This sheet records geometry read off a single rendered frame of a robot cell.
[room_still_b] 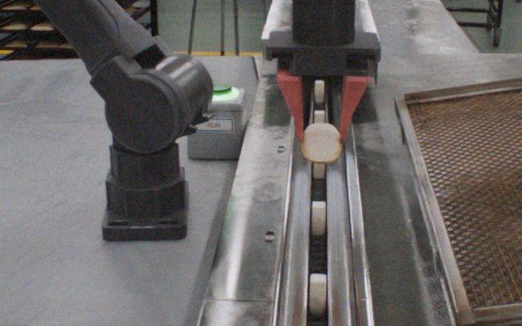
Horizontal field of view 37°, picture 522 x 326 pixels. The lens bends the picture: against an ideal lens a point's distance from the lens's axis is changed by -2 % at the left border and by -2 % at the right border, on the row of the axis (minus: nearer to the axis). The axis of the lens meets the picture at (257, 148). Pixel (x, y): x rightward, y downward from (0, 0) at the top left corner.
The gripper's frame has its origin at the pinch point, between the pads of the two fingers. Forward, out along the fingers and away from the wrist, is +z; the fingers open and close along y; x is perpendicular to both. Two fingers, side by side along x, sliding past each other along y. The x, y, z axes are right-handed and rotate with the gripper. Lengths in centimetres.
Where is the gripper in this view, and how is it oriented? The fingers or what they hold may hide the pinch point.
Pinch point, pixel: (321, 132)
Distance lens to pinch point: 76.8
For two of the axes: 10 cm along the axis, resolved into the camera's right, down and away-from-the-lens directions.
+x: 0.7, -3.6, 9.3
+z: 0.1, 9.3, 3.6
